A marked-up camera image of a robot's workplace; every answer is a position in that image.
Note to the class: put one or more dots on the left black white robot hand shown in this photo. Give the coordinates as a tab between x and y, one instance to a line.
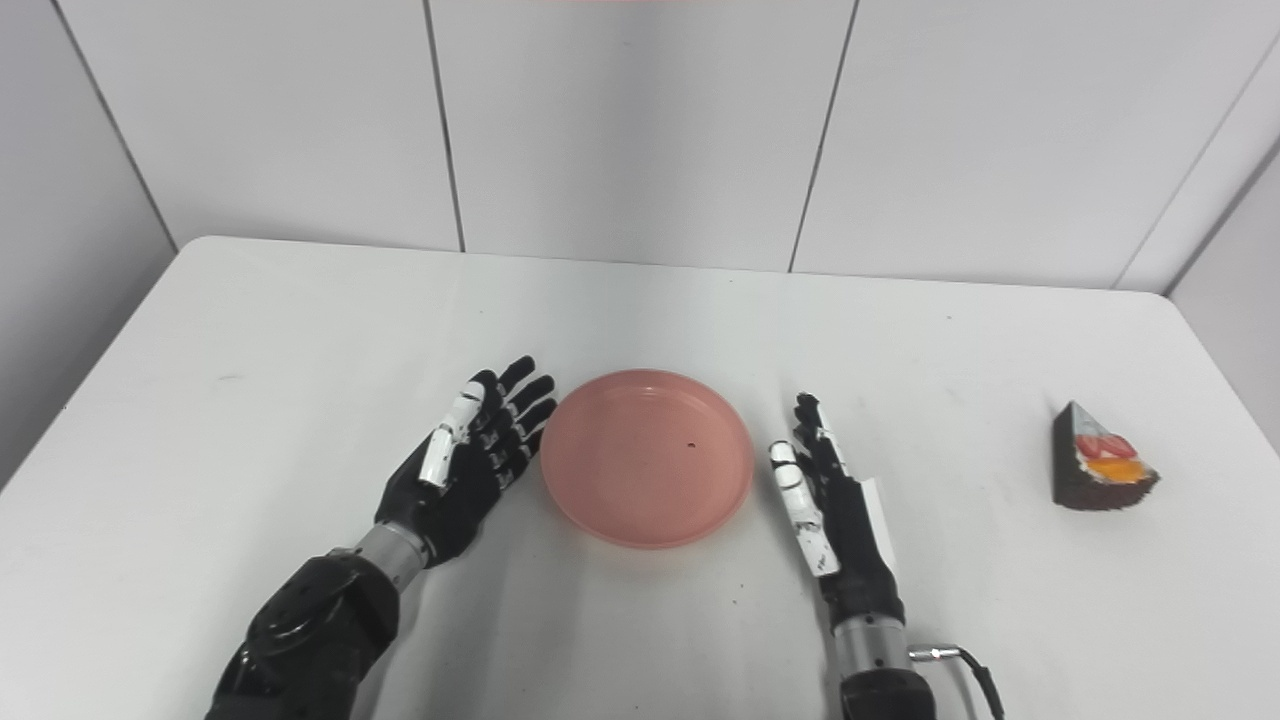
455	500

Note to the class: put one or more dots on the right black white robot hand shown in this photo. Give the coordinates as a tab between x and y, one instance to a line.
850	540

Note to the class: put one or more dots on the pink round plate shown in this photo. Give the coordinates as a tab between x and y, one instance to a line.
645	460

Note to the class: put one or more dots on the chocolate cake slice with fruit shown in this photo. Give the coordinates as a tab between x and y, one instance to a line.
1085	485

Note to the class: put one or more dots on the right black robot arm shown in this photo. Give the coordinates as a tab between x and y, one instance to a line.
880	680

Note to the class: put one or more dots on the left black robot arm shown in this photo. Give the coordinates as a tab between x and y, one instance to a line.
310	630

